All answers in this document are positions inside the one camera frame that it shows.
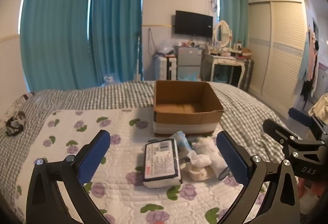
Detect small blue tissue packet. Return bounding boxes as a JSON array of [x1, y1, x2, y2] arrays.
[[171, 131, 196, 160]]

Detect narrow teal curtain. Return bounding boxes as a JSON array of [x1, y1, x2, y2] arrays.
[[216, 0, 249, 49]]

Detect white floral quilt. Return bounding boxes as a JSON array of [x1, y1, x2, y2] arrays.
[[14, 107, 267, 224]]

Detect beige sock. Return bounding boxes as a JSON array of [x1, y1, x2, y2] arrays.
[[184, 164, 218, 183]]

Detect blue plastic bag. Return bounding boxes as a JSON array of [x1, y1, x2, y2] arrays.
[[178, 70, 201, 81]]

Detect oval white mirror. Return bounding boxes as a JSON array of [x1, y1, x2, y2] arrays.
[[213, 20, 230, 50]]

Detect teal corner curtain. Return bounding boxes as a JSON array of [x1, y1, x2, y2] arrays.
[[88, 0, 143, 85]]

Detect black white cloth item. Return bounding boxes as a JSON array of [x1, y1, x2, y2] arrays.
[[6, 111, 27, 136]]

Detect brown cardboard box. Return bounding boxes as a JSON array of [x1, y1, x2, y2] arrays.
[[153, 80, 224, 136]]

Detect wide teal curtain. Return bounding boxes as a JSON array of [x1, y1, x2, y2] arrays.
[[20, 0, 93, 92]]

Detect white dressing table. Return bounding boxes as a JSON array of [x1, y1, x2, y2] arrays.
[[201, 52, 250, 89]]

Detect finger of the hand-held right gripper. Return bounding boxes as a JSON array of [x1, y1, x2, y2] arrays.
[[262, 118, 305, 146], [288, 107, 328, 135]]

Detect hanging clothes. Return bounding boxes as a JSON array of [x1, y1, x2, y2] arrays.
[[298, 24, 321, 110]]

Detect black wall television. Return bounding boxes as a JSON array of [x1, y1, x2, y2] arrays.
[[175, 10, 214, 37]]

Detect cream louvred wardrobe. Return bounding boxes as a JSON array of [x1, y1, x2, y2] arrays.
[[248, 0, 308, 115]]

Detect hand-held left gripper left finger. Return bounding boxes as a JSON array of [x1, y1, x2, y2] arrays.
[[26, 130, 111, 224]]

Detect white suitcase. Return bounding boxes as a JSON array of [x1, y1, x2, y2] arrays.
[[157, 56, 177, 80]]

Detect small grey fridge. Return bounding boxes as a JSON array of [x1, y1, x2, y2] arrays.
[[174, 45, 202, 80]]

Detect clear plastic bag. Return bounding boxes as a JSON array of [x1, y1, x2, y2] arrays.
[[156, 40, 176, 57]]

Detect grey checked bed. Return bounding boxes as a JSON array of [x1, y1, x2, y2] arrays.
[[0, 80, 293, 214]]

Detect large white tissue pack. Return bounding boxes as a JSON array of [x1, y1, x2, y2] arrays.
[[142, 138, 183, 189]]

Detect dark suitcase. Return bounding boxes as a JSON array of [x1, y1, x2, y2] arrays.
[[243, 60, 255, 91]]

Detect white fluffy sock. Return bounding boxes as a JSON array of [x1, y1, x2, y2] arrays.
[[193, 137, 224, 163]]

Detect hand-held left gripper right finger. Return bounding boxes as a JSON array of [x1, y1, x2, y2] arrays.
[[216, 130, 301, 224]]

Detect person's right hand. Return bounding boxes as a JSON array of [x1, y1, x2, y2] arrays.
[[298, 178, 318, 197]]

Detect beige cloth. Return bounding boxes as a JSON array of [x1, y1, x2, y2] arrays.
[[308, 94, 328, 117]]

